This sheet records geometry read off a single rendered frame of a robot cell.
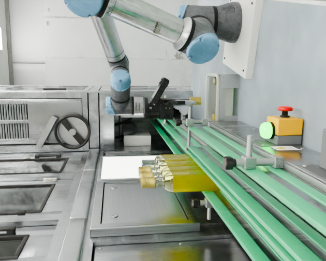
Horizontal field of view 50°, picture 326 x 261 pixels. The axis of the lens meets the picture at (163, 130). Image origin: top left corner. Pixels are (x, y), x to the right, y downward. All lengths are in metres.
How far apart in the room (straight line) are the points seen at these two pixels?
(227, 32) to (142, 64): 3.61
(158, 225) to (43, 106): 1.31
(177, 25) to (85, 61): 3.78
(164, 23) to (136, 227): 0.64
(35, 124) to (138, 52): 2.91
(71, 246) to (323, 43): 0.83
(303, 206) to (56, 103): 1.79
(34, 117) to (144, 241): 1.34
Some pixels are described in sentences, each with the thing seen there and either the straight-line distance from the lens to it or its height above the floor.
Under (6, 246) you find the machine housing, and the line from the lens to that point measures 1.17.
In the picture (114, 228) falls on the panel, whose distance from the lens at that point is 1.09.
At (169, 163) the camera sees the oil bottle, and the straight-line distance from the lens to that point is 1.20.
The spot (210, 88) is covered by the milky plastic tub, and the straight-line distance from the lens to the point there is 1.55.
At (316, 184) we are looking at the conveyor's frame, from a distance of 0.70.
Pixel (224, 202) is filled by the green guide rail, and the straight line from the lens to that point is 1.05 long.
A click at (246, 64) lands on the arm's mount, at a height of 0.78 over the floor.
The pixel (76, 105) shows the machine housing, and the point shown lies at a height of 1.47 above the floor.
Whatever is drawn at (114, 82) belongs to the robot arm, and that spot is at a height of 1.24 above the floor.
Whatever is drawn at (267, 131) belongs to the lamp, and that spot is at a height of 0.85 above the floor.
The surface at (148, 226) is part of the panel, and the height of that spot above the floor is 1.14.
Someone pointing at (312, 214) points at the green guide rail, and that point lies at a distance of 0.57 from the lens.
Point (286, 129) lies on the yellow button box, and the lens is 0.95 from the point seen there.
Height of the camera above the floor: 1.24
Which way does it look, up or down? 8 degrees down
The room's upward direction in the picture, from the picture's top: 91 degrees counter-clockwise
